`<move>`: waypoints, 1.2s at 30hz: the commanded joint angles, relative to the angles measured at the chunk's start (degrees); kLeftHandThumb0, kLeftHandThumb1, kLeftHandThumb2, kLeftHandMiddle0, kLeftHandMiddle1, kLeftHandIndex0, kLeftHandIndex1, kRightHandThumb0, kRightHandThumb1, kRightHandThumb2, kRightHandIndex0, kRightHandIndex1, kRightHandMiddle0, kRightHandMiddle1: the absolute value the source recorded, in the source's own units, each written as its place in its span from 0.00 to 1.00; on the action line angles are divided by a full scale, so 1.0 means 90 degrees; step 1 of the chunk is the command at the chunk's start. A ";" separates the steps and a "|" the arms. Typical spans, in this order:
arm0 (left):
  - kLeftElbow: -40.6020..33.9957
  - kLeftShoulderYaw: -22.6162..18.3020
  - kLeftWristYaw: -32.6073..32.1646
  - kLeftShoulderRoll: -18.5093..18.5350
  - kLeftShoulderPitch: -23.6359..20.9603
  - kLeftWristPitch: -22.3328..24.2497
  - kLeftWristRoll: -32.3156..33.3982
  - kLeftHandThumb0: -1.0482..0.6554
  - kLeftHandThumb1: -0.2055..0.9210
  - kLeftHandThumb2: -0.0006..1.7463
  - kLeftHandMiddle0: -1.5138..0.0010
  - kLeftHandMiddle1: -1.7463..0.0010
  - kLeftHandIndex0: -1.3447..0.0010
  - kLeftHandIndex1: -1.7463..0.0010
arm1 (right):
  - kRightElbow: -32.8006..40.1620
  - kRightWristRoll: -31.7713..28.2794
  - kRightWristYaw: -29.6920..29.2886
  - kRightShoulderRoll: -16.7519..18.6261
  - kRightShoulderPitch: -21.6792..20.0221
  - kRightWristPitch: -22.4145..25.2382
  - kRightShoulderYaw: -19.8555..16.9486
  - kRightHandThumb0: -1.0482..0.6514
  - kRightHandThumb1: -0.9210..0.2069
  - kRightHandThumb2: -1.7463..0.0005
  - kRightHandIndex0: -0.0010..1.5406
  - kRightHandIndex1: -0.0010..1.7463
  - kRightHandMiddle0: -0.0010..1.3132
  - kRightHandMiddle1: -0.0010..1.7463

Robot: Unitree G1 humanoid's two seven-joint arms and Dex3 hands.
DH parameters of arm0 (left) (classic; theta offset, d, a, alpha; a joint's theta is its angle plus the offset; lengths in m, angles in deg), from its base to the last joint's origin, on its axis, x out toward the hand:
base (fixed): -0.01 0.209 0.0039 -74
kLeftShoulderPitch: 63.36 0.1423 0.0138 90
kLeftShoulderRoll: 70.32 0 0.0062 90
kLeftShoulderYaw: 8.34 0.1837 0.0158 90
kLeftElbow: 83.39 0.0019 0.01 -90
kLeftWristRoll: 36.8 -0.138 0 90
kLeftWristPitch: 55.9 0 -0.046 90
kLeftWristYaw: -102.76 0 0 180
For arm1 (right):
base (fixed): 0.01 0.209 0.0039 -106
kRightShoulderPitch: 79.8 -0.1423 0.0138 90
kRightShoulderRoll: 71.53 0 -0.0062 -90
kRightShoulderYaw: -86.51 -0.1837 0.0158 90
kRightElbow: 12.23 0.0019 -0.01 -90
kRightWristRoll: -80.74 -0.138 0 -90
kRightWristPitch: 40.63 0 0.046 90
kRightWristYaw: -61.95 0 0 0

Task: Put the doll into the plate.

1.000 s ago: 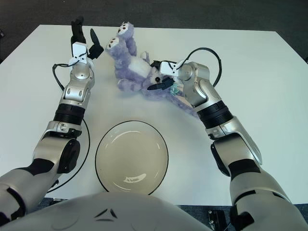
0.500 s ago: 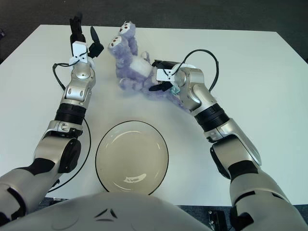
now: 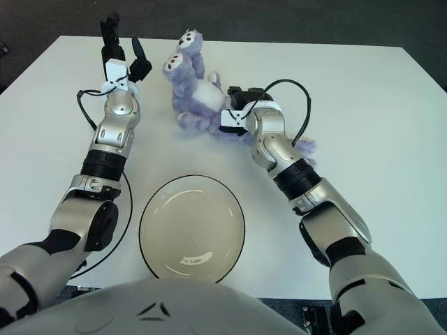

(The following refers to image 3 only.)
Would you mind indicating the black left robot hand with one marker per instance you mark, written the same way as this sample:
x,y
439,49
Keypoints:
x,y
115,70

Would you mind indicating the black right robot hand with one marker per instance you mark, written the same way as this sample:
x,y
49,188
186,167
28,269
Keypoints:
x,y
244,99

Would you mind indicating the purple plush bunny doll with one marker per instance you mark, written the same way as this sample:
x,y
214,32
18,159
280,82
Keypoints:
x,y
195,101

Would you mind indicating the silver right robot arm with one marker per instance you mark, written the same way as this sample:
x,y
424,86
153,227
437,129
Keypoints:
x,y
314,195

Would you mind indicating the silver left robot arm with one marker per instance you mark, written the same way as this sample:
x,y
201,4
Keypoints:
x,y
97,181

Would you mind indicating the white plate with black rim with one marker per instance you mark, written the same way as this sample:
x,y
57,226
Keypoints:
x,y
192,227

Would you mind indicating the grey robot torso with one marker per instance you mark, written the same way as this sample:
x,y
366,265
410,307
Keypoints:
x,y
157,307

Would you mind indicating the black metal bracket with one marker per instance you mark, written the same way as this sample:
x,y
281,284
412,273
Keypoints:
x,y
316,321

